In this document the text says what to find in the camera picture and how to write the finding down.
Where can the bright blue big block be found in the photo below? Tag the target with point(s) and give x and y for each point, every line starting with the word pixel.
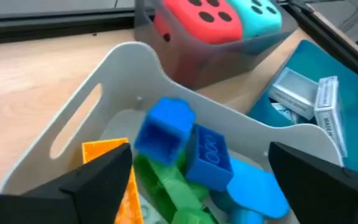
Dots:
pixel 256 186

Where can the green round-stud toy block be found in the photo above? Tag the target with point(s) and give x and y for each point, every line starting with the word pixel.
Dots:
pixel 172 189

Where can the red foam die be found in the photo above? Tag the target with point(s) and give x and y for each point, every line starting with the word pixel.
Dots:
pixel 197 25

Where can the grey patterned card deck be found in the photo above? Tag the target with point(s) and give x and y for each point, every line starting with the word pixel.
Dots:
pixel 294 90

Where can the blue patterned card deck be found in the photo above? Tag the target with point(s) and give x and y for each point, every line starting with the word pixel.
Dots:
pixel 286 113

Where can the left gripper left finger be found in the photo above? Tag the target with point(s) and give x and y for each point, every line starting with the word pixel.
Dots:
pixel 57 205

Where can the teal foam die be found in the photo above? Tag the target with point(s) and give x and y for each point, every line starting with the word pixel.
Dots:
pixel 256 18

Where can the blue short toy brick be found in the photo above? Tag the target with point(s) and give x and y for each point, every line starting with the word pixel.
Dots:
pixel 163 133

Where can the teal plastic bin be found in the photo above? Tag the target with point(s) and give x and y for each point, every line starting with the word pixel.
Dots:
pixel 346 62

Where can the green smooth toy block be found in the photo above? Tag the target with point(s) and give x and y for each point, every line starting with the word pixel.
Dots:
pixel 148 180

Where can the grey translucent bin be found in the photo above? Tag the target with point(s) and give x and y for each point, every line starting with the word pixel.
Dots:
pixel 197 65

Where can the white plastic bin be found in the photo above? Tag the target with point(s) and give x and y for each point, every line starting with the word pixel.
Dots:
pixel 129 71

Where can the orange toy brick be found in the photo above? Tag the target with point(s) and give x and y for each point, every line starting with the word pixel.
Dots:
pixel 102 149

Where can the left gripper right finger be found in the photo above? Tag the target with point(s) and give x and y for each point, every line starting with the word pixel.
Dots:
pixel 328 193

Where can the big green two-stud block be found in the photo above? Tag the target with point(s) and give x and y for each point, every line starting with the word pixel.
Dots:
pixel 191 218

